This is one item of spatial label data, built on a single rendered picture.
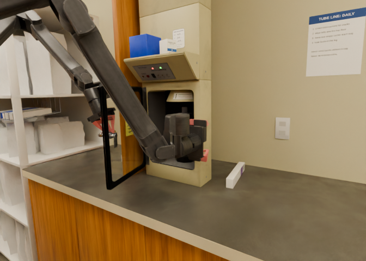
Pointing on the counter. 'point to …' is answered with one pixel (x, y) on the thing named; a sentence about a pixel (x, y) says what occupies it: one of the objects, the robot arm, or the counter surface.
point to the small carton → (168, 46)
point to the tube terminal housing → (168, 173)
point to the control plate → (142, 70)
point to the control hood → (179, 65)
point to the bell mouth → (181, 96)
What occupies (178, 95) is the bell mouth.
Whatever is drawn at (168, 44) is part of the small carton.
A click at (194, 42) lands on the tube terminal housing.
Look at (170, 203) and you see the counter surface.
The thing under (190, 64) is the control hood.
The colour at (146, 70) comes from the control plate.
